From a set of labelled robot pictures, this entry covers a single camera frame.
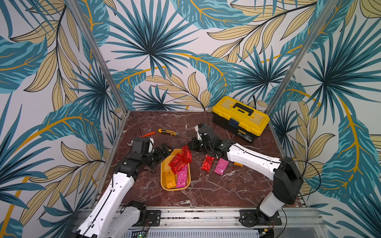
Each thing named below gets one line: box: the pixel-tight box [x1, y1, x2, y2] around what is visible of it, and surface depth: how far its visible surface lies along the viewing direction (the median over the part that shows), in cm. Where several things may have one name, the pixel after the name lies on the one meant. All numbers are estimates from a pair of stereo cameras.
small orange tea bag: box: [164, 169, 178, 189], surface depth 83 cm
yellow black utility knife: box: [158, 128, 180, 136], surface depth 108 cm
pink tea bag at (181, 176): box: [176, 165, 189, 188], surface depth 86 cm
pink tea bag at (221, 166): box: [213, 158, 229, 176], surface depth 90 cm
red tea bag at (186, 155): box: [181, 145, 193, 164], surface depth 80 cm
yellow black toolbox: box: [211, 96, 270, 143], surface depth 99 cm
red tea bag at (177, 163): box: [168, 152, 187, 175], surface depth 89 cm
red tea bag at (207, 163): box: [200, 155, 215, 173], surface depth 92 cm
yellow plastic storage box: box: [160, 148, 191, 191], surface depth 87 cm
